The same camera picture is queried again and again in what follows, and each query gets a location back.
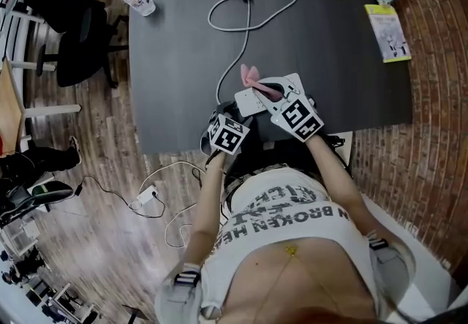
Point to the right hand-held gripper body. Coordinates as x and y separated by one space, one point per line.
298 119

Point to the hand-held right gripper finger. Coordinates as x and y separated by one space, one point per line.
270 105
292 81

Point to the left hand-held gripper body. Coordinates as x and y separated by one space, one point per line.
228 134

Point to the pink cloth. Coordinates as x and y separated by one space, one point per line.
252 77

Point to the person's left forearm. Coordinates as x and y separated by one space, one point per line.
208 205

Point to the person's right forearm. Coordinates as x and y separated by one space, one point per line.
336 176

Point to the person's black trousers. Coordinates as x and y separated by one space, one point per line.
292 158

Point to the patterned belt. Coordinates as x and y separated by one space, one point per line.
237 183

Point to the small white floor power strip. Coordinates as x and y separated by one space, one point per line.
148 194

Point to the yellow-green book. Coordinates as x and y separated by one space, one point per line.
389 33

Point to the person's white printed shirt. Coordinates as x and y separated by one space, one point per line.
292 227

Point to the clear plastic water bottle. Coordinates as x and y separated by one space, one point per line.
139 0

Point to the black office chair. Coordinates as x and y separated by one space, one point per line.
84 52

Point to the black padded chair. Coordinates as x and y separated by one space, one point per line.
47 194

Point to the white desk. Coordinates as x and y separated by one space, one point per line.
29 66

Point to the white platform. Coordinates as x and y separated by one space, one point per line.
420 278

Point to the wooden side table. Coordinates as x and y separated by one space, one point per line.
9 107

